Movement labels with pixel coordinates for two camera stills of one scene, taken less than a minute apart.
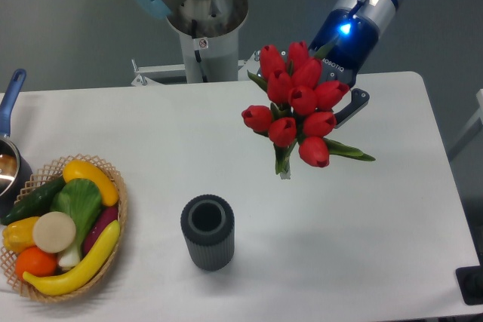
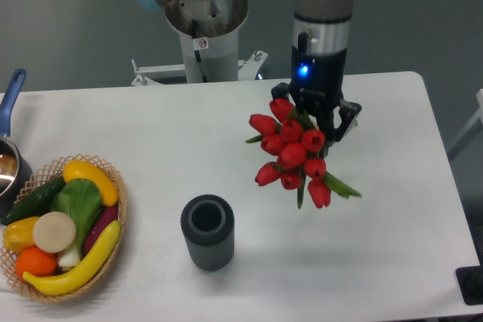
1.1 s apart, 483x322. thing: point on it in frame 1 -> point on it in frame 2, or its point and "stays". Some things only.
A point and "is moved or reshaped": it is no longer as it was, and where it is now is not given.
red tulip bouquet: (299, 104) is moved or reshaped
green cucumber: (37, 202) stays
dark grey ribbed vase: (207, 224) stays
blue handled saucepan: (15, 168) stays
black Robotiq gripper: (346, 44) -> (317, 82)
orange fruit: (35, 261) stays
